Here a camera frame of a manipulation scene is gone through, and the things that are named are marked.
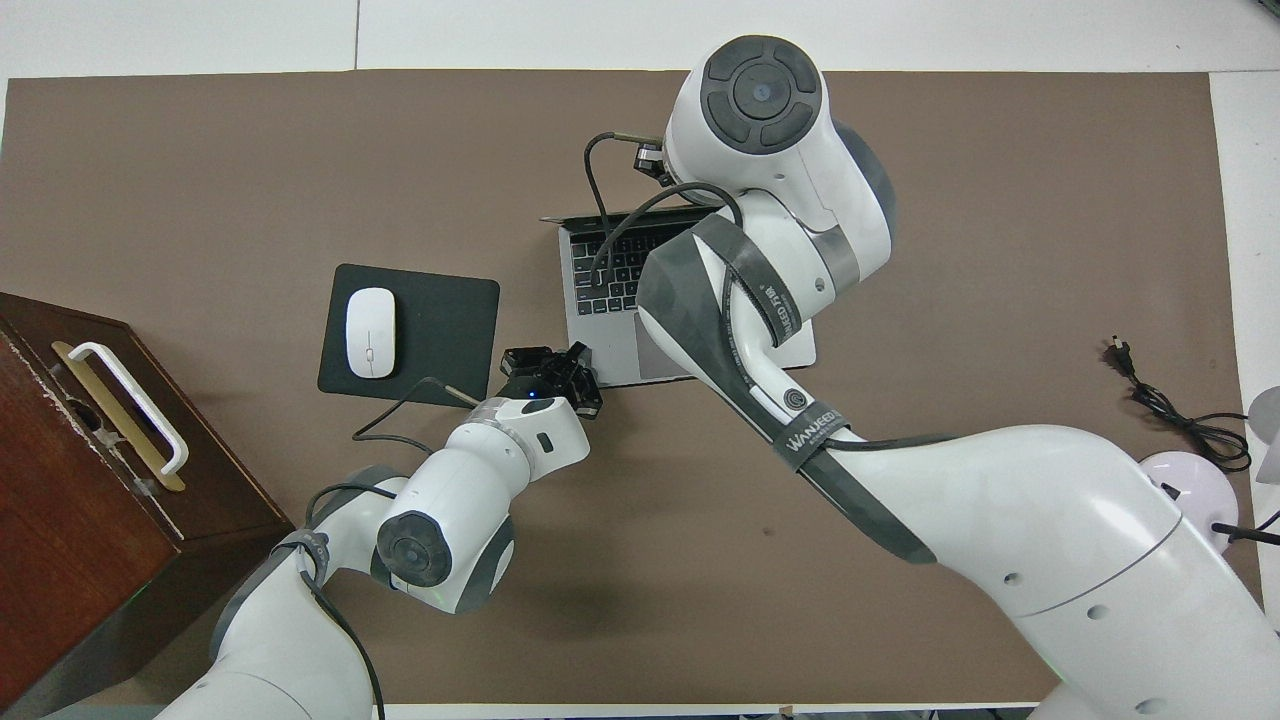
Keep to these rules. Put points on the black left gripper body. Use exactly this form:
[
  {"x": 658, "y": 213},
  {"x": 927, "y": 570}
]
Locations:
[{"x": 550, "y": 382}]

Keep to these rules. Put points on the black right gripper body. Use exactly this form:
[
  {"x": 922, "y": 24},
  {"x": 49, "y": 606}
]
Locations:
[{"x": 652, "y": 165}]

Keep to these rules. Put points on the silver laptop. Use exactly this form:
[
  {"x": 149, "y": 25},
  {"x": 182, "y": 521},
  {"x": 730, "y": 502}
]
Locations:
[{"x": 622, "y": 335}]

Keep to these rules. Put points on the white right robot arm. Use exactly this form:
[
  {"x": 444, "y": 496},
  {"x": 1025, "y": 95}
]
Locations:
[{"x": 1000, "y": 520}]

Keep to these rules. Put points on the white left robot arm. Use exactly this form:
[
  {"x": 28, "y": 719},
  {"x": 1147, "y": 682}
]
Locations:
[{"x": 450, "y": 520}]

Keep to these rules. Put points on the black mouse pad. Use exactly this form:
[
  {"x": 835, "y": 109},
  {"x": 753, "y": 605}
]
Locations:
[{"x": 445, "y": 320}]

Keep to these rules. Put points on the white computer mouse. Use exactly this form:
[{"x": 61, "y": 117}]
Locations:
[{"x": 370, "y": 330}]

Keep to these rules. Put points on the brown table mat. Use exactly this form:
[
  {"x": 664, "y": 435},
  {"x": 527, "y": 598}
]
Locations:
[{"x": 150, "y": 180}]

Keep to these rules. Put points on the dark brown wooden box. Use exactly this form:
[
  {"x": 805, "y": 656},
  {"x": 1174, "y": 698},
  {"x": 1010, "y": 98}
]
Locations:
[{"x": 80, "y": 560}]

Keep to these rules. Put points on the white desk lamp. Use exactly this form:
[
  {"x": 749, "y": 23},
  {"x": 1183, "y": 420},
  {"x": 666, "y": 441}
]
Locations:
[{"x": 1200, "y": 480}]

